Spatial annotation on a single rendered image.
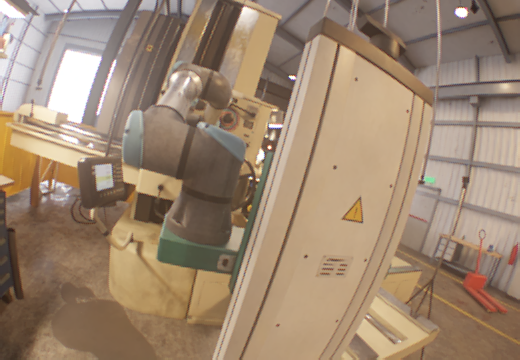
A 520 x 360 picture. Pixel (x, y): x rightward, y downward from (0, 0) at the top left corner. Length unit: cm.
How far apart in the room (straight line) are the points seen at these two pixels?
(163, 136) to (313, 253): 35
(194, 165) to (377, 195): 36
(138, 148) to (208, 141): 14
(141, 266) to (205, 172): 153
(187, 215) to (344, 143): 32
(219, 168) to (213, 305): 177
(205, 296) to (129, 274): 64
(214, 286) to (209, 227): 156
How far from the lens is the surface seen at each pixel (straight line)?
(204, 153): 46
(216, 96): 85
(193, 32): 245
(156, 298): 209
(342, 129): 42
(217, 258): 50
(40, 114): 224
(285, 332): 54
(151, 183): 163
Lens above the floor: 151
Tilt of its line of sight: 2 degrees down
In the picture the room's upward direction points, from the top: 16 degrees clockwise
